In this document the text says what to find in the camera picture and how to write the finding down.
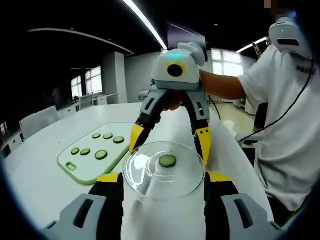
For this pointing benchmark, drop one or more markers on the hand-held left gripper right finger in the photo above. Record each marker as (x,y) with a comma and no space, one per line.
(240,217)

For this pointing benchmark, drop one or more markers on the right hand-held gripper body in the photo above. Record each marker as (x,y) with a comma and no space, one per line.
(190,75)

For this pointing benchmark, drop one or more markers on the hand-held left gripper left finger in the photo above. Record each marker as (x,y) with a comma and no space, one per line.
(85,217)

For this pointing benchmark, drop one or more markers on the clear glass petri dish lid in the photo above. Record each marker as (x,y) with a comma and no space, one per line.
(138,156)

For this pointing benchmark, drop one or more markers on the round green cucumber slice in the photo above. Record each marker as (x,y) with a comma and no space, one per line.
(167,161)

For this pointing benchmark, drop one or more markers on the group of cucumber slices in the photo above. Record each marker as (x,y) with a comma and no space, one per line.
(101,154)

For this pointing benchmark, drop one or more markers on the person's right hand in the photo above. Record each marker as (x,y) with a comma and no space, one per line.
(173,103)

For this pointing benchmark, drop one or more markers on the white green-edged cutting board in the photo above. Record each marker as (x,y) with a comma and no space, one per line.
(82,172)

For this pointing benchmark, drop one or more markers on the short ceiling light strip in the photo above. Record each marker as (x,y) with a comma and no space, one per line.
(251,45)

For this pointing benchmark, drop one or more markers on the long ceiling light strip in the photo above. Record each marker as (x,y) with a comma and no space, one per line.
(145,22)

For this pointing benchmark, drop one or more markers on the person's white t-shirt torso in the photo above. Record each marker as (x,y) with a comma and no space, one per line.
(287,130)

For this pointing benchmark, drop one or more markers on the white chair backrest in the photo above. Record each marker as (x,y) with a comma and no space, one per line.
(40,122)

